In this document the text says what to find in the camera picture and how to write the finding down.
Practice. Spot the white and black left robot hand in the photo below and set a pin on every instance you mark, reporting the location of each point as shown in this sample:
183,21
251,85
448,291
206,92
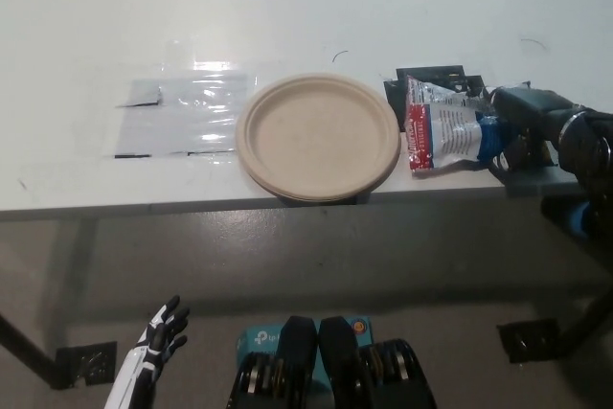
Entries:
148,356

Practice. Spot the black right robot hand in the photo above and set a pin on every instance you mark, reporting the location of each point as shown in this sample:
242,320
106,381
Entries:
531,117

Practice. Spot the sunflower seed bag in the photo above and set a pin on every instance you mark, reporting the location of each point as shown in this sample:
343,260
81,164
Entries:
445,136

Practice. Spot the black robot body blocks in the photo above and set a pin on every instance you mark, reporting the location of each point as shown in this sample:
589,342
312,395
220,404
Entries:
335,370

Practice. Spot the beige paper plate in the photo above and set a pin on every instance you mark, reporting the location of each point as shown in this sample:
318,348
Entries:
318,136

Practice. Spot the black floor tape patch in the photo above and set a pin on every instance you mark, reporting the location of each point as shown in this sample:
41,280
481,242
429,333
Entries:
84,363
527,341

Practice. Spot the black and blue object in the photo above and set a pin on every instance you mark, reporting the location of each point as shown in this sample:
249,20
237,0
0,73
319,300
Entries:
558,215

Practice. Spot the teal TP-Link box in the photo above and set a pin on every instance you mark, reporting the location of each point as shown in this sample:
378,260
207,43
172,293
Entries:
256,342

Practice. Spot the black tape patch on table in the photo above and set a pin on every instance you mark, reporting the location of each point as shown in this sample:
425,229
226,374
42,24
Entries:
431,73

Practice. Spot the clear plastic sheet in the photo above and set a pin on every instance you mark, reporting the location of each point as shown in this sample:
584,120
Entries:
187,114

